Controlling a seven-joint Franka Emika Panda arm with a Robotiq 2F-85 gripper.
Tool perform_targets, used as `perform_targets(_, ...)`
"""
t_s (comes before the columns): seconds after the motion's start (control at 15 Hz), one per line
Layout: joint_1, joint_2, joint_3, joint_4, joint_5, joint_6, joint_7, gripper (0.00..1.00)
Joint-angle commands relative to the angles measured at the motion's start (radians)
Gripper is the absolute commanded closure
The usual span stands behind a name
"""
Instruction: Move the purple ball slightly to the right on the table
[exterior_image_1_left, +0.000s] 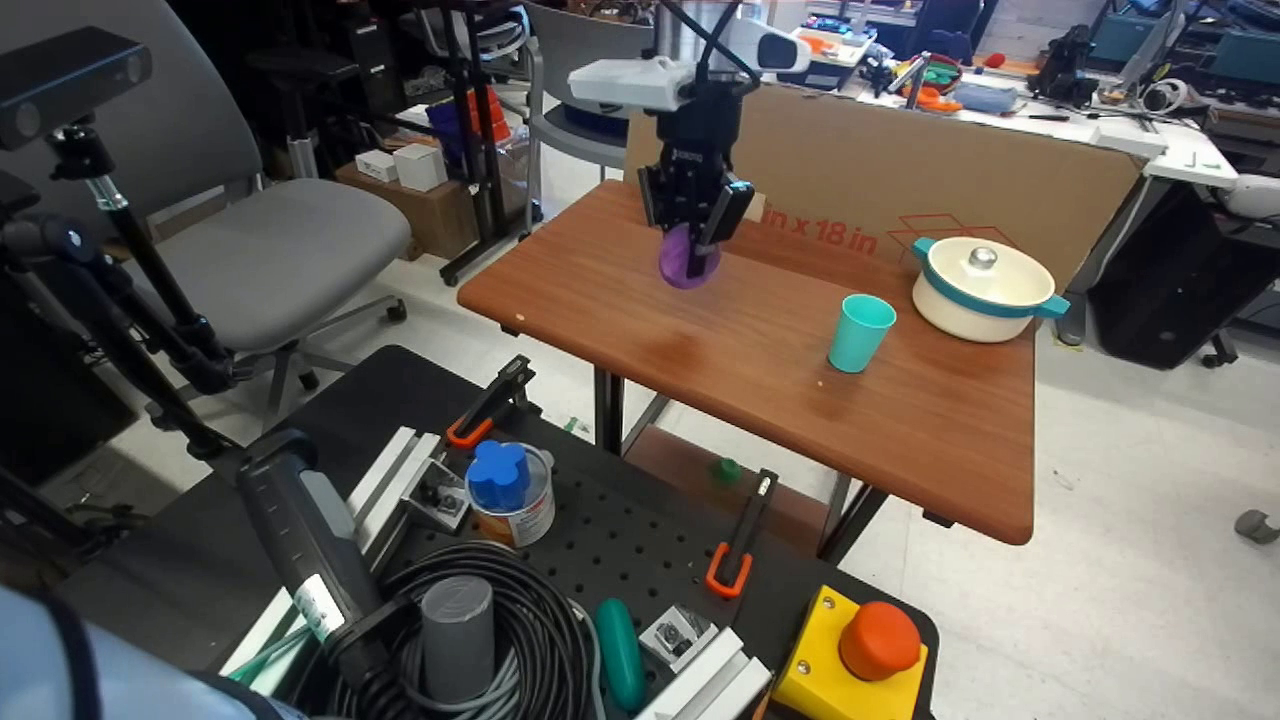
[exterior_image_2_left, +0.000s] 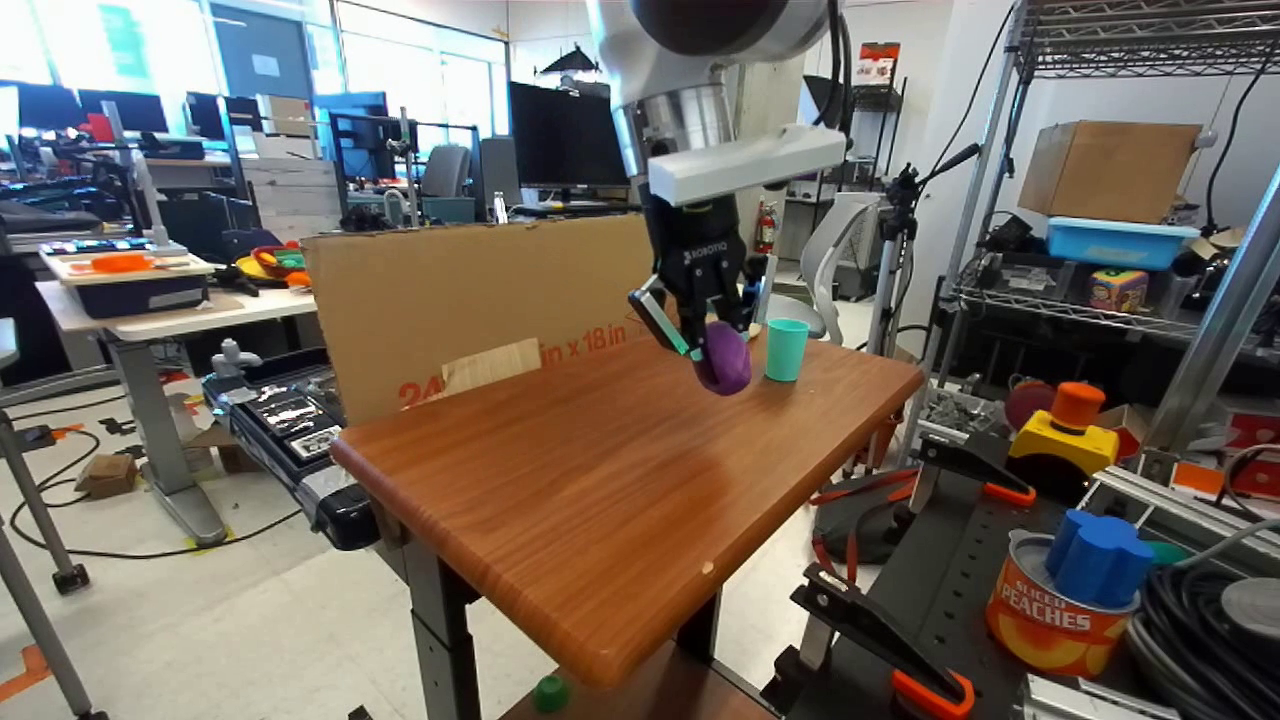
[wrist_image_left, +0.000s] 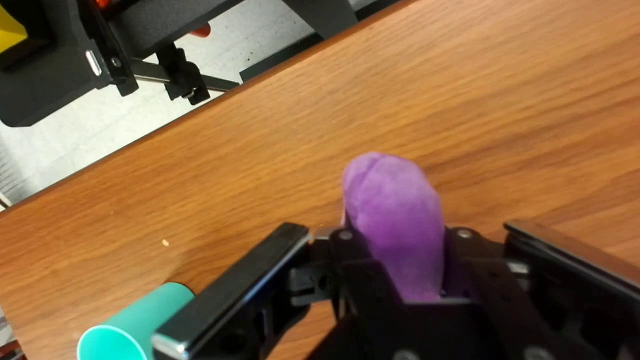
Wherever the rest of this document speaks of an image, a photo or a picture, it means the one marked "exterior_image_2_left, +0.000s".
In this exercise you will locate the orange peaches can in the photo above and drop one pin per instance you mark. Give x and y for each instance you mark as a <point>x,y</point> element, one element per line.
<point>1047,625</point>

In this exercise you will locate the grey office chair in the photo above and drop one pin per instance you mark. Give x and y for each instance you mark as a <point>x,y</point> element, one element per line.
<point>837,254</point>

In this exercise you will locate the small black orange clamp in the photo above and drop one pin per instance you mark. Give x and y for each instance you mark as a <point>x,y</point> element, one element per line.
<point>980,471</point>

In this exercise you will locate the tray with orange plate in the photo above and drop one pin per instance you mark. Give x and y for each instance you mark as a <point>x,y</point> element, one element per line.
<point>127,277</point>

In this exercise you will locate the white figurine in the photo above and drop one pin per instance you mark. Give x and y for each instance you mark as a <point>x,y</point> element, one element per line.
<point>234,361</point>

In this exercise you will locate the small cardboard box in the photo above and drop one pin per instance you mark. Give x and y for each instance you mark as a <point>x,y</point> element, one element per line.
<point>107,475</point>

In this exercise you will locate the blue ridged block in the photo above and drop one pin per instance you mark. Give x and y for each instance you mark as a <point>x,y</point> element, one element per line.
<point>1099,559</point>

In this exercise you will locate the yellow toy with orange knob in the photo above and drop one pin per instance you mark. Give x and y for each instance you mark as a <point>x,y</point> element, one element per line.
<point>1065,435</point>

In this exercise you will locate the cardboard box on shelf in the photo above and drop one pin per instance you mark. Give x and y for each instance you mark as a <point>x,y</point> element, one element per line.
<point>1107,168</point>

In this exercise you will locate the grey table leg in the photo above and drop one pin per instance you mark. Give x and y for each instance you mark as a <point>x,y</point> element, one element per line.
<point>441,625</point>

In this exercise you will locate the white desk with grey leg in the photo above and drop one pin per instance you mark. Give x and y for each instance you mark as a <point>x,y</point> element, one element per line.
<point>163,401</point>

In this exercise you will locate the grey stand leg with caster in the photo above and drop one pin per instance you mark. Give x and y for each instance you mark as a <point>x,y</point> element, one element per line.
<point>37,515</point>

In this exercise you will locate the silver aluminium profile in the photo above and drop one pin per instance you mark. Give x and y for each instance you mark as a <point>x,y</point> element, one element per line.
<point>1223,322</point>

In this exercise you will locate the red fire extinguisher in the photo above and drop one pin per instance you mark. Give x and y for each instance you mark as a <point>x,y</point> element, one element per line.
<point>764,241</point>

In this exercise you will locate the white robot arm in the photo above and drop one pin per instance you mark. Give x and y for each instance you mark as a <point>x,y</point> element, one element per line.
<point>641,54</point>

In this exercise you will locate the colourful cube toy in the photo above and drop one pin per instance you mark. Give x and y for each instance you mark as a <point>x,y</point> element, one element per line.
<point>1116,291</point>

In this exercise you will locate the brown cardboard board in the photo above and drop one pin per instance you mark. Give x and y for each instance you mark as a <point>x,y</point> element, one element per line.
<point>466,315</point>

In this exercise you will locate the green small object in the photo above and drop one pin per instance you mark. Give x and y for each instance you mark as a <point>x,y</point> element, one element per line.
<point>549,691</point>

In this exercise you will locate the black equipment rail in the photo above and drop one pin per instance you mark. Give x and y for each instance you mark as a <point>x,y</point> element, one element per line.
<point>301,444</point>

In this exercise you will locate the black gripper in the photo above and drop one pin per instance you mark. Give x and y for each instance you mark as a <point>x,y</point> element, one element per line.
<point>698,245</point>

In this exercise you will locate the large black orange clamp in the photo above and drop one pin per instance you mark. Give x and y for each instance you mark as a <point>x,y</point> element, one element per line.
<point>875,633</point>

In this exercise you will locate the large black monitor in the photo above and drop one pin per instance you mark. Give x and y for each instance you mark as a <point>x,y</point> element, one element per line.
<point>570,139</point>

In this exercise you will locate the purple ball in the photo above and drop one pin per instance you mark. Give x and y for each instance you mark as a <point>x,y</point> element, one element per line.
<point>728,359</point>

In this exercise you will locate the teal plastic cup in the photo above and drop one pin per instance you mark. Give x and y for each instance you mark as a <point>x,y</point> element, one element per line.
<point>785,351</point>

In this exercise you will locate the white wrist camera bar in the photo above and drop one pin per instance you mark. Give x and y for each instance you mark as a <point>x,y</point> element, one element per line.
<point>746,163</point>

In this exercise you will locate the blue plastic bin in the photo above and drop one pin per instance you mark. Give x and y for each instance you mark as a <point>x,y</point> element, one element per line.
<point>1116,245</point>

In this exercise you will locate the black camera tripod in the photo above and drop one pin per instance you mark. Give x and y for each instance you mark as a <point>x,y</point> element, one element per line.
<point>906,225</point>

